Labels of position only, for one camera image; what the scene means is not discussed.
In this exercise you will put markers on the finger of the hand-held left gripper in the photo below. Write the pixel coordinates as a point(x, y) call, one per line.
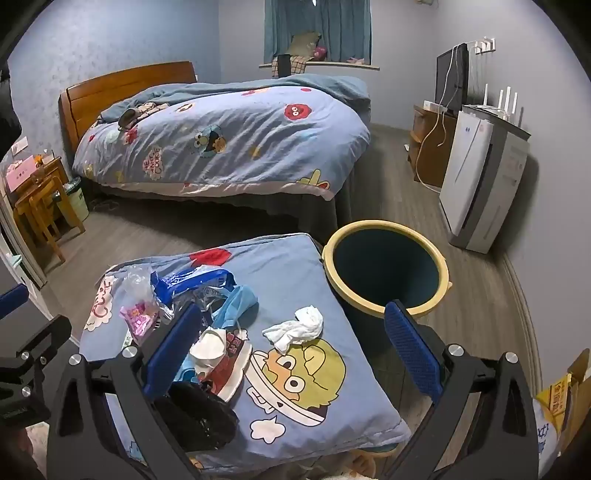
point(14, 298)
point(44, 334)

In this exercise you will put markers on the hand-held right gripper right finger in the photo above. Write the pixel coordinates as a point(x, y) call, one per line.
point(411, 350)

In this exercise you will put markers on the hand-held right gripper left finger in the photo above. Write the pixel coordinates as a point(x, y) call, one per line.
point(173, 353)

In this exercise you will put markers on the blue white snack wrapper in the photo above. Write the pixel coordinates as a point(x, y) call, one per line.
point(184, 279)

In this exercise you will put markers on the blue trash bin yellow rim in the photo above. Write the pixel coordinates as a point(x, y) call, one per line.
point(364, 263)

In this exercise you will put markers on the white tissue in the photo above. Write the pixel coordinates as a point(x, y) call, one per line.
point(295, 330)

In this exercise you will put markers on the white crumpled paper cup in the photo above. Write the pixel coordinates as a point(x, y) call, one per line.
point(207, 346)

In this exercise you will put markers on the pink snack packet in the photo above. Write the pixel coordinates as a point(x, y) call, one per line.
point(138, 321)

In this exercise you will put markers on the red white wrapper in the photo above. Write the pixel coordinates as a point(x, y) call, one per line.
point(235, 364)

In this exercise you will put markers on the black plastic bag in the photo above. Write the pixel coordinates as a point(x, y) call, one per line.
point(198, 415)

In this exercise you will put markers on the clear plastic bag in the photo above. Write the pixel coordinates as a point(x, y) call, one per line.
point(136, 281)

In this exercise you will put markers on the wooden stool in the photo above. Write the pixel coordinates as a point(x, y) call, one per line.
point(41, 203)

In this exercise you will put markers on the small white green bin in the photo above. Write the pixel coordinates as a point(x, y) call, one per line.
point(76, 203)

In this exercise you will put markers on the pink box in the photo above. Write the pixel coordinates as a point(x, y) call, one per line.
point(21, 173)

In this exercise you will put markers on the wooden nightstand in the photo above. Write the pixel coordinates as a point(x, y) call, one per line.
point(46, 168)

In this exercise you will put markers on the blue cartoon printed cushion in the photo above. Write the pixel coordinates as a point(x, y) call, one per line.
point(295, 277)

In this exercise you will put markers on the yellow printed box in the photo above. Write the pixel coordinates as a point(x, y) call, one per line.
point(554, 392)

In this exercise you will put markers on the blue white printed bag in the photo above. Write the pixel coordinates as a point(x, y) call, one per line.
point(547, 434)

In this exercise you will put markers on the white air purifier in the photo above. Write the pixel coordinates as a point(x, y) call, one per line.
point(466, 184)

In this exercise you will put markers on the brown cardboard box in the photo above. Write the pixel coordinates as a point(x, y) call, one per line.
point(579, 401)

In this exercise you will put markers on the wooden television cabinet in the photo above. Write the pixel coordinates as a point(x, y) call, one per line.
point(429, 157)

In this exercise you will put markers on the bed with cartoon blanket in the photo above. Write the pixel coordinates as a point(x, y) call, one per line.
point(240, 138)

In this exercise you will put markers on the wooden bed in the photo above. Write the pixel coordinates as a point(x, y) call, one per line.
point(115, 83)

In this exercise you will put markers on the white router with antennas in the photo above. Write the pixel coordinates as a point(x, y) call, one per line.
point(485, 108)

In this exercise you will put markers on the black television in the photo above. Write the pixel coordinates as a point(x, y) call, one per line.
point(445, 78)

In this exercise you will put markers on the black chair back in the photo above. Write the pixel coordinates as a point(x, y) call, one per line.
point(281, 65)

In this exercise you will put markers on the pink plush toy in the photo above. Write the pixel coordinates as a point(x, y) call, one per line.
point(320, 53)

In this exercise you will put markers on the olive pillow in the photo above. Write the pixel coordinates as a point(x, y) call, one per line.
point(302, 44)

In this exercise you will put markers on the teal curtain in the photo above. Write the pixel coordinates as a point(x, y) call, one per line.
point(341, 27)

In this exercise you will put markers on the white wall hooks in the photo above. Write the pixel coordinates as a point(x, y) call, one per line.
point(485, 45)

